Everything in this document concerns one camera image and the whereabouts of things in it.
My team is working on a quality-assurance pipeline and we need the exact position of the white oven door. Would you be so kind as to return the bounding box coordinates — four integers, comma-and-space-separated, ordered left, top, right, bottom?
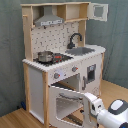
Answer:
49, 86, 96, 128

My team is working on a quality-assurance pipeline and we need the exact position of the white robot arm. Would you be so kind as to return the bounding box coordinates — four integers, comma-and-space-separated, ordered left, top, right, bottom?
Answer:
83, 93, 128, 128

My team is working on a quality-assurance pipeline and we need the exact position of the wooden toy kitchen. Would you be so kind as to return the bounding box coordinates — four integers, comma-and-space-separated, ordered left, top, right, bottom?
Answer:
22, 2, 105, 128

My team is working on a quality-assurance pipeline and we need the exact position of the black toy stovetop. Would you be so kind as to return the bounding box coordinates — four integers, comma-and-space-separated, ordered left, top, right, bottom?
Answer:
35, 53, 71, 67

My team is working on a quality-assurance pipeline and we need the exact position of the right red oven knob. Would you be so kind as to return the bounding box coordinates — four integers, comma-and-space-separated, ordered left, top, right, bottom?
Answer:
71, 65, 79, 73

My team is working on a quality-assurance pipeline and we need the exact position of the red oven knob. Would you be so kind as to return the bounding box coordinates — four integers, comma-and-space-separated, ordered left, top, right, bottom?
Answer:
71, 65, 79, 73
54, 73, 60, 79

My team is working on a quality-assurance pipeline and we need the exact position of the left red oven knob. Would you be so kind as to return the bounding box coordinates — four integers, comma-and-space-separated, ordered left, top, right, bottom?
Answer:
54, 73, 60, 79

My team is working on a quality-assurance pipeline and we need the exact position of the grey toy sink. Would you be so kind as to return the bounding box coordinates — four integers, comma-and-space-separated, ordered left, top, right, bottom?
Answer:
66, 47, 94, 56

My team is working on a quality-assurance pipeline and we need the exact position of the silver toy pot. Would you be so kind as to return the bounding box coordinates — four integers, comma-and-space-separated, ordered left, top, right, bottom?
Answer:
38, 51, 53, 62

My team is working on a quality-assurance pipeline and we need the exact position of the black toy faucet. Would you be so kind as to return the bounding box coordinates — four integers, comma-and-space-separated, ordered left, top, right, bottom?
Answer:
67, 33, 82, 49

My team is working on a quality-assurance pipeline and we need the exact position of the white dishwasher door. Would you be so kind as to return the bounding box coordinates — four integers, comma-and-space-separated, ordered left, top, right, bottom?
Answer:
81, 55, 102, 96

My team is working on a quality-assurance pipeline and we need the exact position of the grey range hood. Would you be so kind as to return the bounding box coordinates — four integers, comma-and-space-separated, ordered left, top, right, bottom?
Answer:
35, 6, 64, 27

